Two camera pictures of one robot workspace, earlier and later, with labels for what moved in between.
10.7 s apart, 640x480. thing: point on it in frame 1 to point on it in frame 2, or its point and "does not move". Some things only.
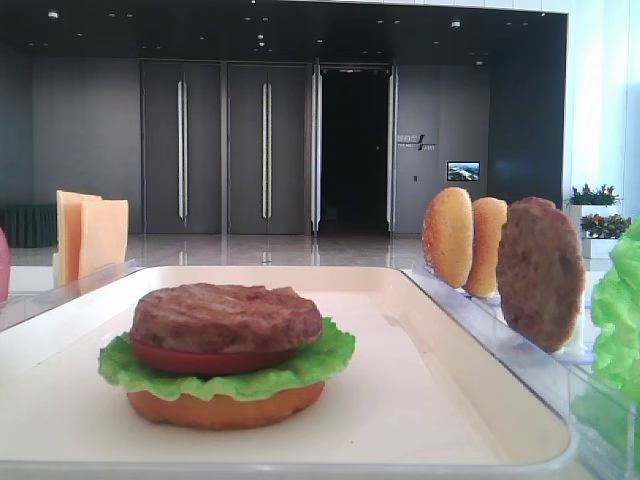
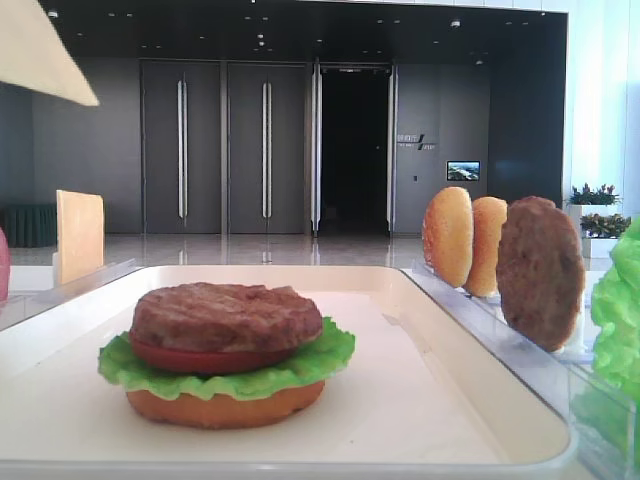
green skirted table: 30,225 does not move
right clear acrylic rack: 604,425 does not move
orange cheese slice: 103,239 to 34,55
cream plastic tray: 421,397 does not move
